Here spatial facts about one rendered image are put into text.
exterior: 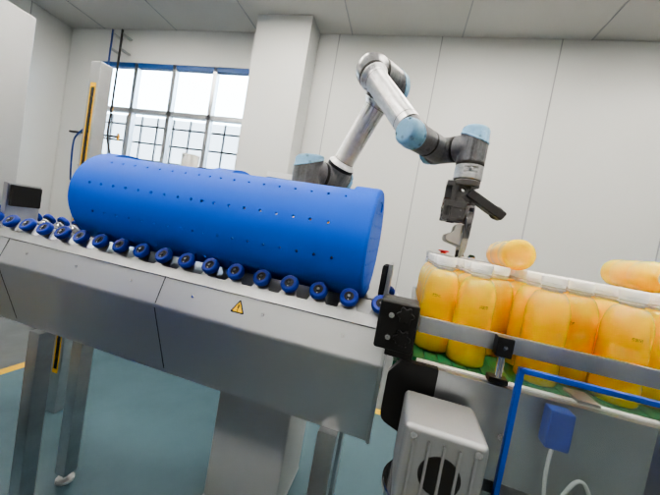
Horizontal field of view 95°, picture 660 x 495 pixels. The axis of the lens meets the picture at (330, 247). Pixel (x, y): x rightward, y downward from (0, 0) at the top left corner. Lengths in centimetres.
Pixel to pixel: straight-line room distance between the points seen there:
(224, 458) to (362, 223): 110
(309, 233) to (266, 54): 354
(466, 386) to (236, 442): 99
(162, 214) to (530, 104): 365
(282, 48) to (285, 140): 103
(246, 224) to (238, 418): 83
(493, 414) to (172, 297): 76
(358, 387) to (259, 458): 72
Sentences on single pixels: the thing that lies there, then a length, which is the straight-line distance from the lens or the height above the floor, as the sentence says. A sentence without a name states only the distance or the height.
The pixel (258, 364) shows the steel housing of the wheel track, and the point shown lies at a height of 75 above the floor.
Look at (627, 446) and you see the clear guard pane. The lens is 67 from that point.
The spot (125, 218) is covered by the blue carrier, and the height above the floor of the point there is 104.
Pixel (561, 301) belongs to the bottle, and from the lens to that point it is 67.
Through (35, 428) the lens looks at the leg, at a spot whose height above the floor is 30.
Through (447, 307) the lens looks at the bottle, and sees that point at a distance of 66.
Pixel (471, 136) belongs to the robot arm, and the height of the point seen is 142.
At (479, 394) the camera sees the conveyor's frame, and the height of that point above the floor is 87.
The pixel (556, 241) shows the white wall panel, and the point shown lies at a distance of 380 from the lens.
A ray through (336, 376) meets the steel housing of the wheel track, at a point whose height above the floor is 78.
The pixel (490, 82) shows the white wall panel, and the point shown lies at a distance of 398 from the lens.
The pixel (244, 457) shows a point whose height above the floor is 22.
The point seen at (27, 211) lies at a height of 99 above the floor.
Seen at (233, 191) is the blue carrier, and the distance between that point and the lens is 80.
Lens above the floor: 110
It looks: 3 degrees down
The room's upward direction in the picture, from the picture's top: 10 degrees clockwise
